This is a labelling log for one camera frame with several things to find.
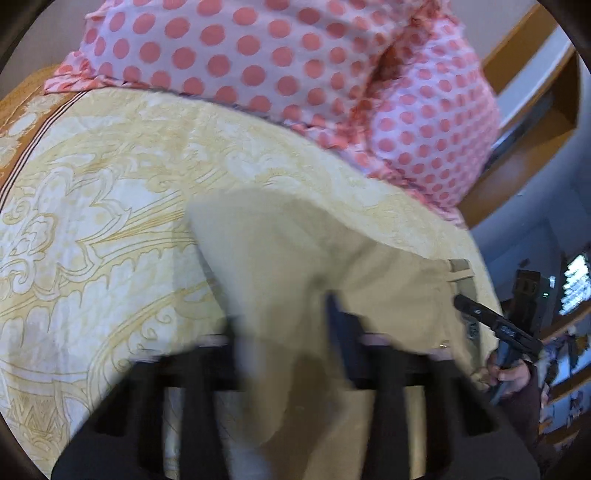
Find person's right forearm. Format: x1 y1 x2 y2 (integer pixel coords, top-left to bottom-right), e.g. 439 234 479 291
502 362 557 464

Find wooden shelf with colourful things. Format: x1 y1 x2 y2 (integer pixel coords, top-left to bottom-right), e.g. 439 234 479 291
538 318 591 450

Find wooden headboard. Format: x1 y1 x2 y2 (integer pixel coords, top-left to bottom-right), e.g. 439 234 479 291
462 2 583 229

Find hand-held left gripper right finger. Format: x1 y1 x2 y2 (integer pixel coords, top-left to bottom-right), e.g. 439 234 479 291
327 294 491 438

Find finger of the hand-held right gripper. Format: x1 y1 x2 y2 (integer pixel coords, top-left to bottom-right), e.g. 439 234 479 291
454 294 544 358

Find pink polka dot pillow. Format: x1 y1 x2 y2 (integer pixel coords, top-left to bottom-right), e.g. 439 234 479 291
365 18 505 227
44 0 409 139

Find person's right hand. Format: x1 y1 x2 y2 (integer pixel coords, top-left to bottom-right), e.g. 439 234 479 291
489 359 533 398

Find dark box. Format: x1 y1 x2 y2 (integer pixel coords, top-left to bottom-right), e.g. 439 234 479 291
514 269 542 334

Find beige pants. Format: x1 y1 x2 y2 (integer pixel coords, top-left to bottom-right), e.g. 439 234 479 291
187 187 486 480

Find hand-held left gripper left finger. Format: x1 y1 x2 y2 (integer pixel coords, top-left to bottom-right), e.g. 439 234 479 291
95 335 242 445

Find yellow patterned bedspread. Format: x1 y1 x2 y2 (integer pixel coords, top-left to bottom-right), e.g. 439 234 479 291
0 65 505 480

